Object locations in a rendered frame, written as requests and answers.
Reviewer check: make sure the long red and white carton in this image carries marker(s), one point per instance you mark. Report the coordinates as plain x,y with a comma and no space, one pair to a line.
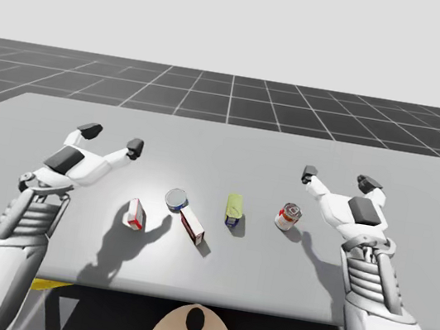
192,226

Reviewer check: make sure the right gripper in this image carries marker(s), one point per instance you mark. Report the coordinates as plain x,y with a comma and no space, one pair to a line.
352,215

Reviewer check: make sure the blue flat can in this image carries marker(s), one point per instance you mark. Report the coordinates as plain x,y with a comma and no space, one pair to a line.
176,200

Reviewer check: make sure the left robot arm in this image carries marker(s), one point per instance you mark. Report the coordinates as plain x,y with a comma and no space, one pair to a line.
1,247

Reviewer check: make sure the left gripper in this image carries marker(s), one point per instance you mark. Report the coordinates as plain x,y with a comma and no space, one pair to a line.
73,165

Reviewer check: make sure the red and white can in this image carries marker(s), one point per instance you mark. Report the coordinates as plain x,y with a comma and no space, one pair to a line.
288,217

